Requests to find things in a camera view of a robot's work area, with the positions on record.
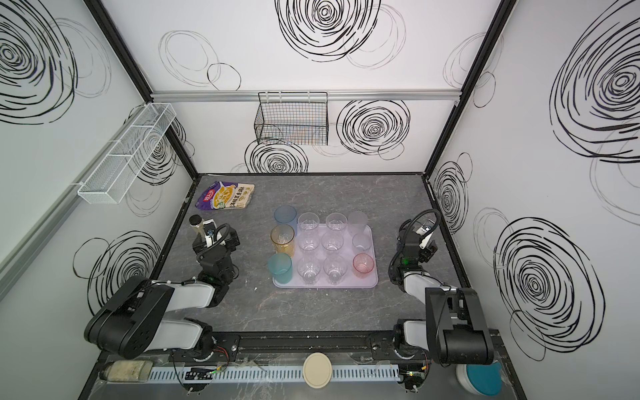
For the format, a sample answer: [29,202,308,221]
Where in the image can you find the frosted clear cup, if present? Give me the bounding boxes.
[348,211,368,236]
[352,233,373,253]

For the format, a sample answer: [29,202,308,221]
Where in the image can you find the pink transparent cup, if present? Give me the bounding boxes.
[353,253,375,278]

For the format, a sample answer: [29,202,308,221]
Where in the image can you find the yellow transparent cup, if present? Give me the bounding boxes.
[270,224,296,258]

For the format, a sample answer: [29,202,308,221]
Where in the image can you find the teal frosted cup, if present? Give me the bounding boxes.
[268,253,293,284]

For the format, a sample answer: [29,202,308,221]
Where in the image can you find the blue frosted cup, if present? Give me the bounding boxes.
[273,204,298,228]

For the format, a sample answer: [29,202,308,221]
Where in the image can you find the clear faceted glass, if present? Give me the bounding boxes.
[298,212,320,232]
[323,255,348,285]
[297,231,322,254]

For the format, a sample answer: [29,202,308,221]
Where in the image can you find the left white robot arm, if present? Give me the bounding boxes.
[83,214,240,363]

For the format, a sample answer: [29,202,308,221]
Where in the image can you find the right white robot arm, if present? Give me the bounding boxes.
[388,209,494,366]

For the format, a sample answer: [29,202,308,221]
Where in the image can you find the lilac plastic tray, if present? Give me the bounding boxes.
[272,226,378,289]

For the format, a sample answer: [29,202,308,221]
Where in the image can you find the small dark-capped spice jar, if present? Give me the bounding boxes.
[189,214,206,240]

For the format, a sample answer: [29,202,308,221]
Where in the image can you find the purple yellow food packet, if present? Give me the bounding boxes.
[196,181,255,211]

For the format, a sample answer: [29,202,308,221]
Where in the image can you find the teal lidded white container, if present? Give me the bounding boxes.
[455,362,503,397]

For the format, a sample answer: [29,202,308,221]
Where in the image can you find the beige jar lying down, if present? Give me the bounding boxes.
[98,360,153,383]

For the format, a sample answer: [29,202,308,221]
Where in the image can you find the beige round lid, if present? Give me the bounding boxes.
[303,353,333,389]

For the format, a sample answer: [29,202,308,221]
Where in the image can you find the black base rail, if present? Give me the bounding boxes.
[84,321,497,366]

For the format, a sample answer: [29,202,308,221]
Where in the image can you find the white slotted cable duct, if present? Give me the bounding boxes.
[145,364,401,385]

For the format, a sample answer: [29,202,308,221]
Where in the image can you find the black wire wall basket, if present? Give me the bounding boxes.
[253,91,329,146]

